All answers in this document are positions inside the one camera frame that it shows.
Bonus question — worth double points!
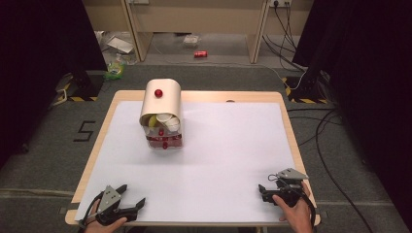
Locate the light wooden desk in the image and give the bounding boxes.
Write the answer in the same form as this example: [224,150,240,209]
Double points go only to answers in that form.
[81,0,315,64]

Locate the black power cable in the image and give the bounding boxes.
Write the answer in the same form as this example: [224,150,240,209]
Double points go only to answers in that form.
[261,34,308,73]
[273,2,297,54]

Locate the beige cylindrical container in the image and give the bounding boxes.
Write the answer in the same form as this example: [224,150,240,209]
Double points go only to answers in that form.
[139,78,184,150]

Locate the red drawer with red knob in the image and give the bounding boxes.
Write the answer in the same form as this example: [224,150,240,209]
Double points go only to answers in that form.
[145,134,184,150]

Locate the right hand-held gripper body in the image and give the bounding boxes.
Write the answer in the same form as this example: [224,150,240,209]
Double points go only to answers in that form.
[273,167,310,209]

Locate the crumpled clear plastic bag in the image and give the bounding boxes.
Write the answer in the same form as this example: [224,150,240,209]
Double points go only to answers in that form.
[93,29,139,66]

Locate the black curtain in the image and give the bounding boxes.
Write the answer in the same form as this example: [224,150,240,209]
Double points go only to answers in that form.
[292,0,412,224]
[0,0,108,169]

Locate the person's left hand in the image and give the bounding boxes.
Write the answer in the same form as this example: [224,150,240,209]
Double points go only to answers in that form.
[85,207,128,233]

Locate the black floor cable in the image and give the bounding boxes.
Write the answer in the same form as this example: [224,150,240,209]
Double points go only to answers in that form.
[315,108,377,233]
[286,107,343,147]

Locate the white cup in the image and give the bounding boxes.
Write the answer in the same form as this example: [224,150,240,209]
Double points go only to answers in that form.
[165,116,181,133]
[155,113,175,123]

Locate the toy items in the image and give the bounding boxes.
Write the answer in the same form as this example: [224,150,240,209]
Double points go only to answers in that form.
[143,113,183,139]

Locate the clear plastic container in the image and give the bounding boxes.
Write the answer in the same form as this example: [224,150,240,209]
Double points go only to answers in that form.
[183,34,201,49]

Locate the white paper sheet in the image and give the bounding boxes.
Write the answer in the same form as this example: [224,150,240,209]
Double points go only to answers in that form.
[75,100,300,224]

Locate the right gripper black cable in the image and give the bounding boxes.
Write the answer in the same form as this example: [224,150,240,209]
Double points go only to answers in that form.
[300,184,318,229]

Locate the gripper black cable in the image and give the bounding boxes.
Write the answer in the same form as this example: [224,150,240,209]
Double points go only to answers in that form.
[300,184,318,229]
[78,197,100,229]

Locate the person's right hand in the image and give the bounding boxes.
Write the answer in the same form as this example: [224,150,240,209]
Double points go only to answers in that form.
[272,182,315,233]

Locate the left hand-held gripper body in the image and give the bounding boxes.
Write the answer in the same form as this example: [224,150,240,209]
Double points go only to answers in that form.
[95,184,138,226]

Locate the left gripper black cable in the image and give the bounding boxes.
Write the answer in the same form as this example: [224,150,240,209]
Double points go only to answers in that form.
[78,197,100,229]

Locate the green snack packet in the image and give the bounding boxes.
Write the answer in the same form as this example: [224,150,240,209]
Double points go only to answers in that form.
[103,61,126,82]

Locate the black stand base striped tape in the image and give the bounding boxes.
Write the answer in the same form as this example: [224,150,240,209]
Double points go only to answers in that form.
[52,70,105,103]
[281,72,330,105]

